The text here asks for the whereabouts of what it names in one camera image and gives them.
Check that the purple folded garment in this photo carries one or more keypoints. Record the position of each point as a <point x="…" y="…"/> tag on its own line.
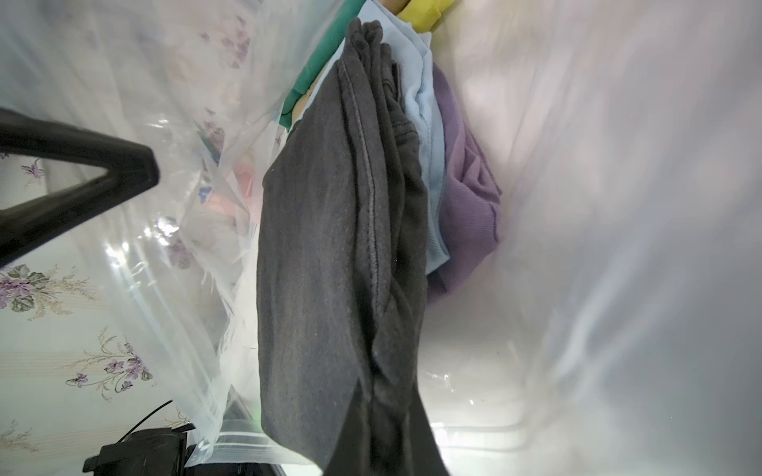
<point x="471" y="204"/>

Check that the clear plastic vacuum bag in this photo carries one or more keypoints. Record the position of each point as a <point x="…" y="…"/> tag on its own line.
<point x="615" y="330"/>

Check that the dark grey trousers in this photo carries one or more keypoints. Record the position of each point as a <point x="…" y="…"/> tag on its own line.
<point x="338" y="375"/>

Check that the light blue garment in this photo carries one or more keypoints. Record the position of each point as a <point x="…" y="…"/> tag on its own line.
<point x="425" y="119"/>

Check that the green folded garment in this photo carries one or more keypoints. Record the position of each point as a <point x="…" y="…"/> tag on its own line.
<point x="326" y="47"/>

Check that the pink pen cup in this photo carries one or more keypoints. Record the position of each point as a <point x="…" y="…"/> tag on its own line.
<point x="242" y="201"/>

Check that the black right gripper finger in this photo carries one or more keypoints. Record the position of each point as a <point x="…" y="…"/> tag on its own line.
<point x="129" y="170"/>

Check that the yellow folded garment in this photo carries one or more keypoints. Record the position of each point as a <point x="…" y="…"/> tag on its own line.
<point x="423" y="15"/>

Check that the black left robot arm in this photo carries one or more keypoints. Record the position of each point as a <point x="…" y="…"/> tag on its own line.
<point x="163" y="452"/>

